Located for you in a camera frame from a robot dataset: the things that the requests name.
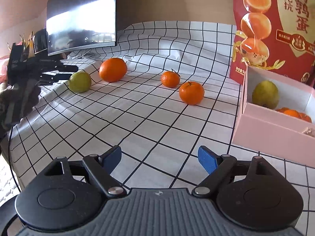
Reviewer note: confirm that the large orange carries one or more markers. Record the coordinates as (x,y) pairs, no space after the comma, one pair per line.
(112,70)

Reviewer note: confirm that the black monitor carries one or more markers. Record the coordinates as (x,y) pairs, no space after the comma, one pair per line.
(80,24)

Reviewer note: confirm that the pink gift box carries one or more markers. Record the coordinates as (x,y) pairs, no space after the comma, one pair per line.
(270,131)

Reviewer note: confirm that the white grid tablecloth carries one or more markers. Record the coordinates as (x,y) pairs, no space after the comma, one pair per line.
(159,136)

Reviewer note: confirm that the red snack bag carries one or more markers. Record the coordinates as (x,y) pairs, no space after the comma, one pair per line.
(274,35)

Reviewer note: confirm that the mandarin behind group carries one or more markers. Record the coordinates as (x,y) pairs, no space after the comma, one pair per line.
(191,93)

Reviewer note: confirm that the potted plant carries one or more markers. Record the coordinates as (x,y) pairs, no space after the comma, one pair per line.
(26,42)

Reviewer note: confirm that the green lemon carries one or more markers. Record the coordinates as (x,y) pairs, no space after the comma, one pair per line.
(266,95)
(79,82)

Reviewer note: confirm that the black speaker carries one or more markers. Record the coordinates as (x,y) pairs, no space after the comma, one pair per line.
(40,41)

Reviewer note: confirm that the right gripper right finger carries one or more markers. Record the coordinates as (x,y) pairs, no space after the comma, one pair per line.
(219,169)

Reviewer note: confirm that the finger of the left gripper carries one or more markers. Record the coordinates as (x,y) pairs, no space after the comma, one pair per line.
(46,79)
(58,67)

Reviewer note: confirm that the stemmed mandarin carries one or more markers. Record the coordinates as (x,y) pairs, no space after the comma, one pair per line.
(170,79)

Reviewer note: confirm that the gloved left hand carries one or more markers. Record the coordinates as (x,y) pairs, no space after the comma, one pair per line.
(11,110)

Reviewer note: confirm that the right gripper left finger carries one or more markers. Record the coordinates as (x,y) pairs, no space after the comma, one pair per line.
(99,169)

